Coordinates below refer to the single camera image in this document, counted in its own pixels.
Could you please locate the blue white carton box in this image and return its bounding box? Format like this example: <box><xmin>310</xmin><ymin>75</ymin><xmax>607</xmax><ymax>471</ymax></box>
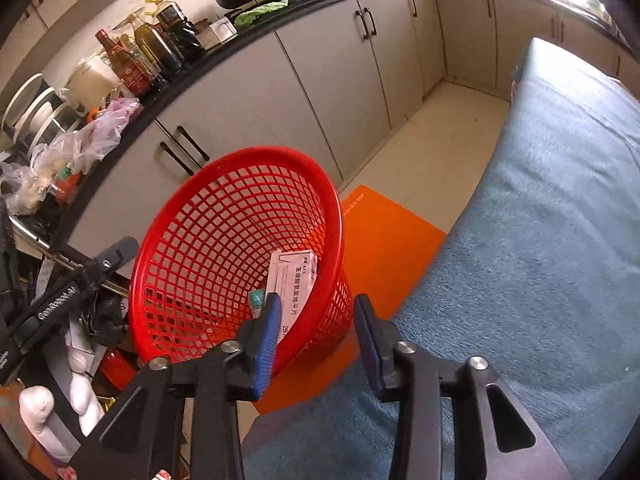
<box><xmin>266</xmin><ymin>249</ymin><xmax>318</xmax><ymax>341</ymax></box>

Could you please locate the left hand white glove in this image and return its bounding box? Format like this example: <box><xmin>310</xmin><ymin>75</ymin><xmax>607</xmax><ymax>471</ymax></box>
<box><xmin>18</xmin><ymin>349</ymin><xmax>104</xmax><ymax>464</ymax></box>

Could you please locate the blue table cloth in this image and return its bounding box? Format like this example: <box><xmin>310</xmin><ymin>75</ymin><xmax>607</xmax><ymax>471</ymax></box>
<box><xmin>242</xmin><ymin>37</ymin><xmax>640</xmax><ymax>480</ymax></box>

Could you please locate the pink white plastic bag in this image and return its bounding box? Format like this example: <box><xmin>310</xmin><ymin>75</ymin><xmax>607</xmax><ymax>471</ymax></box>
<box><xmin>30</xmin><ymin>98</ymin><xmax>141</xmax><ymax>177</ymax></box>

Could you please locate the red plastic basket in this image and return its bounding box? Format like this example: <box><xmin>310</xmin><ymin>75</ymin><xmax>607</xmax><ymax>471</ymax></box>
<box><xmin>129</xmin><ymin>146</ymin><xmax>352</xmax><ymax>373</ymax></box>

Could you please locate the white electric kettle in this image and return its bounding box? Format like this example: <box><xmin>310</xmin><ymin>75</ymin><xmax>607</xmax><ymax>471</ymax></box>
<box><xmin>58</xmin><ymin>54</ymin><xmax>120</xmax><ymax>112</ymax></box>

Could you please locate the red label sauce bottle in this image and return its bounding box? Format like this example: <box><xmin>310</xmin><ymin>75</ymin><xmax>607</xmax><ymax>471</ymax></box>
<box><xmin>96</xmin><ymin>29</ymin><xmax>153</xmax><ymax>100</ymax></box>

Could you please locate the dark soy sauce bottle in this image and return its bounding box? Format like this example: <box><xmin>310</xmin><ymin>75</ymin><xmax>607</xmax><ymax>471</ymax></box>
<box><xmin>127</xmin><ymin>13</ymin><xmax>182</xmax><ymax>80</ymax></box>

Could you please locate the black vinegar bottle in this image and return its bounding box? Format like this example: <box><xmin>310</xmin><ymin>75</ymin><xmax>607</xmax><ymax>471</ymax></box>
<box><xmin>145</xmin><ymin>0</ymin><xmax>206</xmax><ymax>64</ymax></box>

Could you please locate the white small box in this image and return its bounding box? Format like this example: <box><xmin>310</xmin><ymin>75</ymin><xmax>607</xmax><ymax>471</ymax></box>
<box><xmin>195</xmin><ymin>18</ymin><xmax>238</xmax><ymax>51</ymax></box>

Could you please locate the green cloth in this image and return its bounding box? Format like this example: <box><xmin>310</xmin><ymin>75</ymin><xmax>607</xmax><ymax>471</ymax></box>
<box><xmin>233</xmin><ymin>0</ymin><xmax>290</xmax><ymax>28</ymax></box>

